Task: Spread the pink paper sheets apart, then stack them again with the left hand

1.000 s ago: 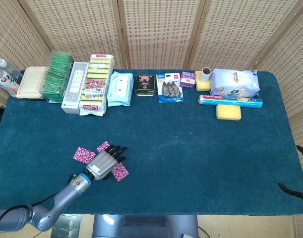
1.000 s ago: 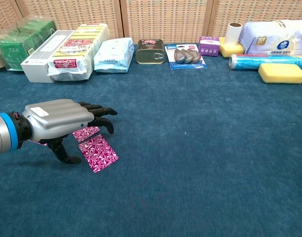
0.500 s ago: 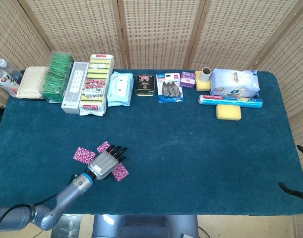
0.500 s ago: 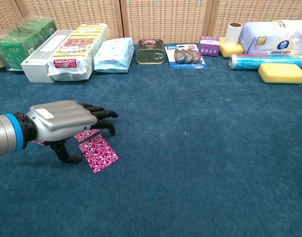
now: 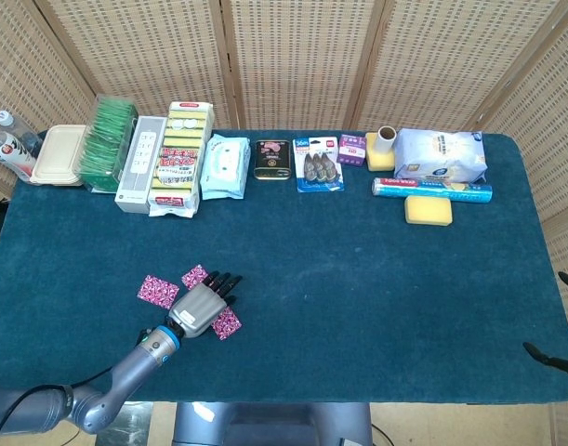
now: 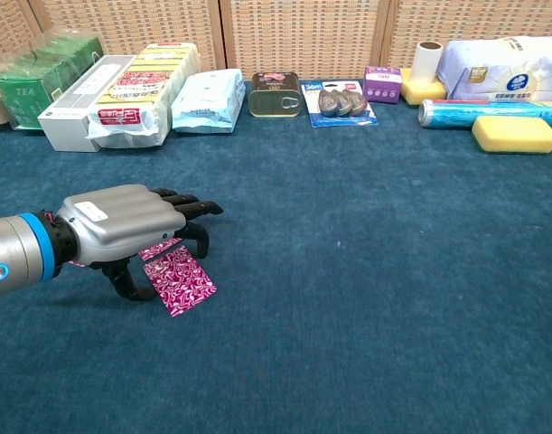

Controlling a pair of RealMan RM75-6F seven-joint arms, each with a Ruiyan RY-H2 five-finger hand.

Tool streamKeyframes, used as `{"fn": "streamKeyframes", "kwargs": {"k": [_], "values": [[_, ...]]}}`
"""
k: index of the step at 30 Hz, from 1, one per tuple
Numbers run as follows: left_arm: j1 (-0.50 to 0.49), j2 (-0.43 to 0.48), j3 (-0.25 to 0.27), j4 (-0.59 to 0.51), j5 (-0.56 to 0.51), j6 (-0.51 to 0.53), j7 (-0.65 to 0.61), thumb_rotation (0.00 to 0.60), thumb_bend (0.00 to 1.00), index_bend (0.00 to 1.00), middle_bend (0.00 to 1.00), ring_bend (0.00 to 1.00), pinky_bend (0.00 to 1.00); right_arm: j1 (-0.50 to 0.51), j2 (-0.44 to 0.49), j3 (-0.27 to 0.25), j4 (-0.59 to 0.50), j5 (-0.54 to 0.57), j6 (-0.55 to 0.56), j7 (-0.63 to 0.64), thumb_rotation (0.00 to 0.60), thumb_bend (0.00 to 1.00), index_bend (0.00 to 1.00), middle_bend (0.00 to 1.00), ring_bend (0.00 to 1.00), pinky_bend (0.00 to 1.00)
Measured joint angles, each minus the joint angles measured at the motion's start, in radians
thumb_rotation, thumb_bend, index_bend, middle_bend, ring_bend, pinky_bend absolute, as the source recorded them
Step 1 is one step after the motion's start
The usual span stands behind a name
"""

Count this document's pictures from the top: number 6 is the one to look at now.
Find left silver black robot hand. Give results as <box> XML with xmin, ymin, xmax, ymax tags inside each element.
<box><xmin>53</xmin><ymin>184</ymin><xmax>225</xmax><ymax>302</ymax></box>

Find white power strip box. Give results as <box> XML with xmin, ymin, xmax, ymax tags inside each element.
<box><xmin>37</xmin><ymin>54</ymin><xmax>137</xmax><ymax>153</ymax></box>

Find yellow sponge multipack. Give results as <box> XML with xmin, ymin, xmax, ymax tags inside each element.
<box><xmin>85</xmin><ymin>42</ymin><xmax>202</xmax><ymax>149</ymax></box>

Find light blue wet wipes pack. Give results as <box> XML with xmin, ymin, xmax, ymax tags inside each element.
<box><xmin>170</xmin><ymin>68</ymin><xmax>248</xmax><ymax>135</ymax></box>

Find clear box green tea bags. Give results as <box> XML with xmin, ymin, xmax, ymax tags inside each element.
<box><xmin>0</xmin><ymin>29</ymin><xmax>106</xmax><ymax>131</ymax></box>

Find black gold meat can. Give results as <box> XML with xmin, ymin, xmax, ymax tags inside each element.
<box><xmin>247</xmin><ymin>71</ymin><xmax>303</xmax><ymax>118</ymax></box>

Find blue felt table cover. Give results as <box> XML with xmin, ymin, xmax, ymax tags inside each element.
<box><xmin>0</xmin><ymin>80</ymin><xmax>552</xmax><ymax>434</ymax></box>

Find blue blister pack with hooks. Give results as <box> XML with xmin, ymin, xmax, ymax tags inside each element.
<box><xmin>300</xmin><ymin>80</ymin><xmax>379</xmax><ymax>129</ymax></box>

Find wicker folding screen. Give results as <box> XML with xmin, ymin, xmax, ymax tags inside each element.
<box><xmin>0</xmin><ymin>0</ymin><xmax>552</xmax><ymax>82</ymax></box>

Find small purple box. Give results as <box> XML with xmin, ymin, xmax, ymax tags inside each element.
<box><xmin>361</xmin><ymin>65</ymin><xmax>403</xmax><ymax>105</ymax></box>

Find yellow sponge under paper roll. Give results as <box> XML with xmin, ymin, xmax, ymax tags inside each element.
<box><xmin>399</xmin><ymin>67</ymin><xmax>448</xmax><ymax>108</ymax></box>

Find white paper roll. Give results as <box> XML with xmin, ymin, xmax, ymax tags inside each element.
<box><xmin>413</xmin><ymin>41</ymin><xmax>444</xmax><ymax>86</ymax></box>

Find blue food wrap roll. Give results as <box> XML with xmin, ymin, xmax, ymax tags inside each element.
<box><xmin>417</xmin><ymin>99</ymin><xmax>552</xmax><ymax>132</ymax></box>

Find yellow sponge with green base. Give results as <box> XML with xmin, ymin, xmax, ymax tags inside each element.
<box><xmin>471</xmin><ymin>115</ymin><xmax>552</xmax><ymax>156</ymax></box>

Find white tissue pack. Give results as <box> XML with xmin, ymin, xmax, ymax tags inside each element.
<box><xmin>435</xmin><ymin>35</ymin><xmax>552</xmax><ymax>103</ymax></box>

